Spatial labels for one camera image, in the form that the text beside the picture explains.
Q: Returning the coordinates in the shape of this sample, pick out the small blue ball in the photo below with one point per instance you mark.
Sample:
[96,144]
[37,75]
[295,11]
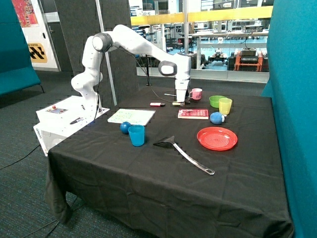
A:
[124,127]

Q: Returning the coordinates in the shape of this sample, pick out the yellow plastic cup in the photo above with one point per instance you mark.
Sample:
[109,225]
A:
[224,105]

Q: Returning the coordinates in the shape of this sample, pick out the black marker pen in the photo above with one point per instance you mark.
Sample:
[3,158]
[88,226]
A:
[76,120]

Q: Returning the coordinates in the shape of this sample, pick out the green plastic bowl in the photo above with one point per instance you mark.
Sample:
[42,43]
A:
[214,100]

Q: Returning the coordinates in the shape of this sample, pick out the black tablecloth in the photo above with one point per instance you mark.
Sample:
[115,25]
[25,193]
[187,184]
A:
[157,190]

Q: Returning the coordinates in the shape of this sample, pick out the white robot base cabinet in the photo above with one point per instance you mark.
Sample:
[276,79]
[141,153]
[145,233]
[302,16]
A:
[54,124]

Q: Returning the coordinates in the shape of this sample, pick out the black spatula with metal handle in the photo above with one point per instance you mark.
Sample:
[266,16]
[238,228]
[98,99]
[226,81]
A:
[169,141]

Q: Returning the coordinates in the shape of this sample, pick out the blue plastic cup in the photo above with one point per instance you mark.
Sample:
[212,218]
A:
[137,135]

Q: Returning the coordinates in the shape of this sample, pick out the red book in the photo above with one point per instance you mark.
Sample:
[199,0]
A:
[193,114]

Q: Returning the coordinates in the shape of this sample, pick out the teal sofa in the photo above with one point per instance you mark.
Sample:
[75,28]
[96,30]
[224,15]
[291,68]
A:
[16,71]

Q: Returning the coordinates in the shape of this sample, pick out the blue soft ball with tag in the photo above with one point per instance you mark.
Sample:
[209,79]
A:
[217,118]

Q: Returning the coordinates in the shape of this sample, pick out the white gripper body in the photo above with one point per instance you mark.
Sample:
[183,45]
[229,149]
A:
[181,91]

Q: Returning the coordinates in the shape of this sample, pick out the teal partition wall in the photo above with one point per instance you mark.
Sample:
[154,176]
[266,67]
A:
[292,85]

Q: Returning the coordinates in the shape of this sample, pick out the green composition notebook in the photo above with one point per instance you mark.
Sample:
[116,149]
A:
[133,116]

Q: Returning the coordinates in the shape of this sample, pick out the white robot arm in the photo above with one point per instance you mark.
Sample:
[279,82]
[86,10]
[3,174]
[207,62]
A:
[123,44]

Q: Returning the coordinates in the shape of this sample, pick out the pink mug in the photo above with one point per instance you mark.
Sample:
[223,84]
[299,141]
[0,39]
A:
[196,94]

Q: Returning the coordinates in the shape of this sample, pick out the yellow highlighter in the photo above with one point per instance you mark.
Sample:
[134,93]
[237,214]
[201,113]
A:
[178,103]

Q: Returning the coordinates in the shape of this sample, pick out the red plastic plate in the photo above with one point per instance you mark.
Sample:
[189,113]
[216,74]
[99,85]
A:
[217,138]

